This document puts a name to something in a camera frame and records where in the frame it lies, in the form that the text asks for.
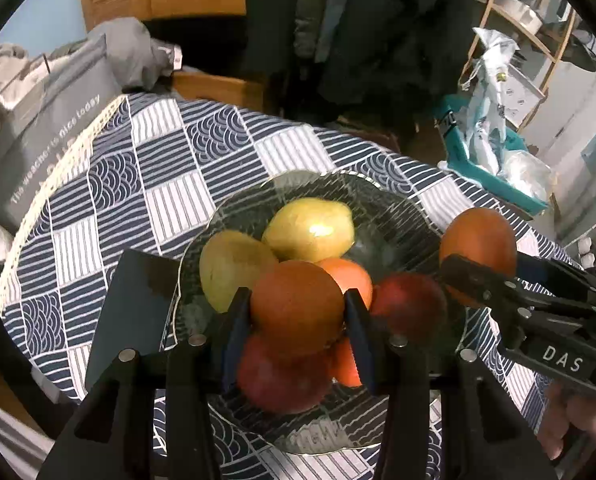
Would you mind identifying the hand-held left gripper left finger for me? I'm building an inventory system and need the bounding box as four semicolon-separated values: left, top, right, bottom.
35;286;253;480

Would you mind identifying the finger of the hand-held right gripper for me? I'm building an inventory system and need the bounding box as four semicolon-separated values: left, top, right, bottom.
516;252;596;306
440;254;533;331

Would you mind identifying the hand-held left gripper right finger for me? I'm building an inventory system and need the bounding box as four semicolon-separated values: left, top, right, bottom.
344;290;561;480

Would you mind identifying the small tangerine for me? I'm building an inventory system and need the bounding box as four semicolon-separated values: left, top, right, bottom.
250;260;346;358
328;335;363;387

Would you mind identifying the orange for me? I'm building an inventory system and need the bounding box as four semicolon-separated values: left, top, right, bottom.
315;257;373;313
439;207;518;308

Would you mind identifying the red apple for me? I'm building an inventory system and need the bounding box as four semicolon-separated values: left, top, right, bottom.
370;273;448;343
236;332;336;415

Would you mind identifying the yellow-green pear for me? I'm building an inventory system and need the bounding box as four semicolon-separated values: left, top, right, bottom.
199;230;280;313
262;197;355;262

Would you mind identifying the glass plate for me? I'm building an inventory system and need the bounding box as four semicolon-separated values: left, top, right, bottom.
177;170;468;456

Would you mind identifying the person's right hand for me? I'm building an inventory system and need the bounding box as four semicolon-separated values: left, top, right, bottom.
538;382;596;461

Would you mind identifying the clear plastic bag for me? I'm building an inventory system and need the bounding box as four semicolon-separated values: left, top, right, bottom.
500;150;553;201

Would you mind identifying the black smartphone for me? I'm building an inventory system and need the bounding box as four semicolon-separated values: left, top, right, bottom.
84;250;179;388

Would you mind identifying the teal bag with plastic wraps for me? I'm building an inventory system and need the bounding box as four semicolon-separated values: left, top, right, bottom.
435;95;551;213

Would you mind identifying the white printed storage box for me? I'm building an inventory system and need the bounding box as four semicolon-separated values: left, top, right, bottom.
502;75;548;126

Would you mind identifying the navy white patterned tablecloth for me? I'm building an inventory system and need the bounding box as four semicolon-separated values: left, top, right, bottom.
0;92;586;480

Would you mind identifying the grey hanging bag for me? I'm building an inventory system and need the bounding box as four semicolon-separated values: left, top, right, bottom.
568;30;596;73

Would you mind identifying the light grey cloth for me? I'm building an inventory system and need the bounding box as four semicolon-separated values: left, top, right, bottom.
0;390;54;480

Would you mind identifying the black coat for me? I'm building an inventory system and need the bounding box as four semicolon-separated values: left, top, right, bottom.
245;0;478;126

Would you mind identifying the wooden shelf rack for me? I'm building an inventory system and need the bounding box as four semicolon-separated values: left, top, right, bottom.
465;0;593;133

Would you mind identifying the grey printed pouch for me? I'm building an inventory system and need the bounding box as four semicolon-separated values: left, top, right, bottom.
0;35;124;233

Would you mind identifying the grey clothes pile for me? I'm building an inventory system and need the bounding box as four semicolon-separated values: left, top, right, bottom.
0;17;183;171

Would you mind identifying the grey-blue jacket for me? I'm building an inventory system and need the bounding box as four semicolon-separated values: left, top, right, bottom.
295;0;351;63

